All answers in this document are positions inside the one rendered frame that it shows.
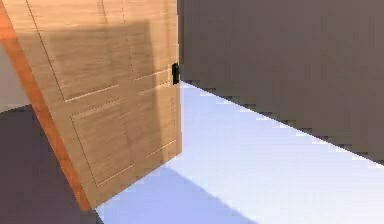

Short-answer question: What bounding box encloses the black door handle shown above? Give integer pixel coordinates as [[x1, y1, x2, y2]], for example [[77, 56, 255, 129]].
[[171, 62, 181, 86]]

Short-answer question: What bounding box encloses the light wooden room door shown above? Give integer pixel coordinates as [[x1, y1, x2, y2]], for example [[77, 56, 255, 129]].
[[0, 0, 183, 212]]

